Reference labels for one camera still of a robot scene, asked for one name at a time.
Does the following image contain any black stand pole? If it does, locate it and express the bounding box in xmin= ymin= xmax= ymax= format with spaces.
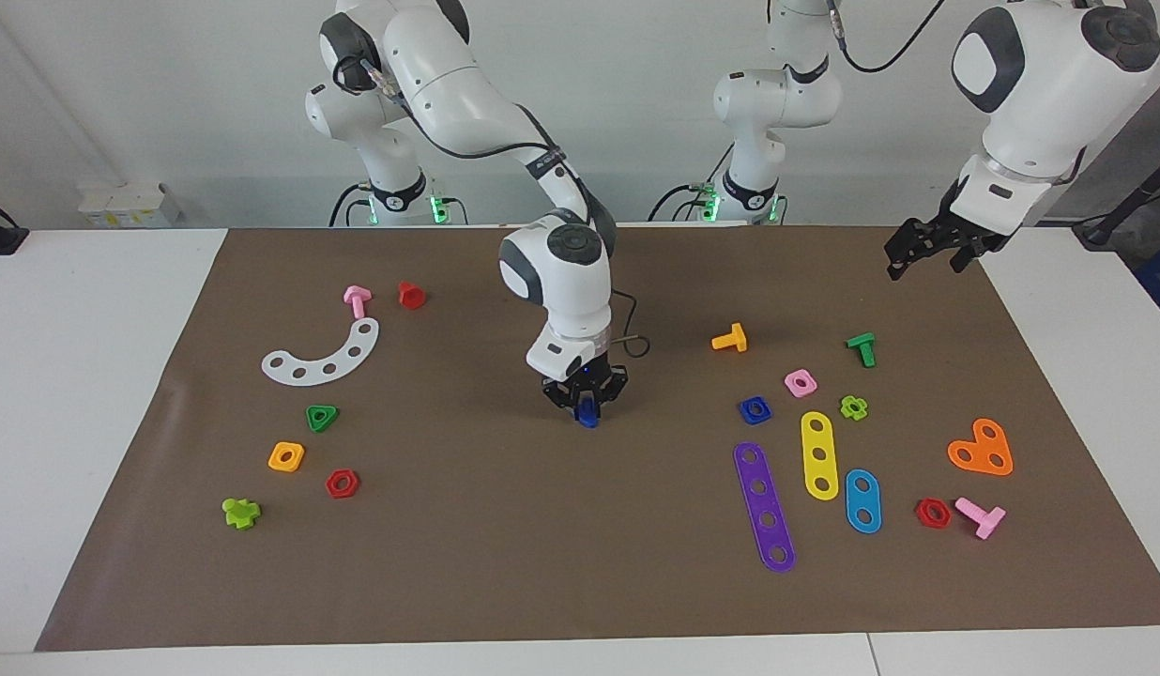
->
xmin=1073 ymin=150 xmax=1160 ymax=251

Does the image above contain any white background box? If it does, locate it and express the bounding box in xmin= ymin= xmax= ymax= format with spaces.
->
xmin=78 ymin=182 xmax=183 ymax=229

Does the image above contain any purple four-hole strip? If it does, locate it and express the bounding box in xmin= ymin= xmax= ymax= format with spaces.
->
xmin=733 ymin=441 xmax=797 ymax=574

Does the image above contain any black base cable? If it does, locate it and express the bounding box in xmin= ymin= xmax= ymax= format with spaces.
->
xmin=328 ymin=181 xmax=371 ymax=227
xmin=648 ymin=141 xmax=737 ymax=223

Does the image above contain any brown table mat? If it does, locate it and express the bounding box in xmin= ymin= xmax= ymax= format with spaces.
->
xmin=34 ymin=224 xmax=1160 ymax=653

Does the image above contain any black right base cable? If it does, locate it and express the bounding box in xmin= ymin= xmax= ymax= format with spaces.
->
xmin=328 ymin=181 xmax=371 ymax=227

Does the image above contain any orange heart hole plate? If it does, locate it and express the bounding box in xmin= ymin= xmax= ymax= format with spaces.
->
xmin=947 ymin=418 xmax=1015 ymax=477

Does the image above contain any yellow three-hole strip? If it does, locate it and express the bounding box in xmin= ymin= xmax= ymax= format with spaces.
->
xmin=801 ymin=411 xmax=840 ymax=501

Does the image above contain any white curved hole strip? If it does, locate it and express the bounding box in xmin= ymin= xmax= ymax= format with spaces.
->
xmin=261 ymin=316 xmax=381 ymax=387

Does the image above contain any blue two-hole strip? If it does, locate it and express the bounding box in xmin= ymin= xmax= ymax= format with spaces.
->
xmin=844 ymin=469 xmax=883 ymax=535

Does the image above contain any black left base cable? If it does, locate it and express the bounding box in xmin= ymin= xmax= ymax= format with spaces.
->
xmin=648 ymin=141 xmax=737 ymax=223

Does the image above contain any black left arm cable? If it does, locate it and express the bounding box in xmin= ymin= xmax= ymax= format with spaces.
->
xmin=827 ymin=0 xmax=947 ymax=74

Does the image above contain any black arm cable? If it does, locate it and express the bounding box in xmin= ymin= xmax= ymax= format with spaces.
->
xmin=827 ymin=0 xmax=947 ymax=74
xmin=355 ymin=56 xmax=652 ymax=360

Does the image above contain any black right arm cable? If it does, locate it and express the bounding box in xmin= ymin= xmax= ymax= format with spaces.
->
xmin=355 ymin=56 xmax=652 ymax=360

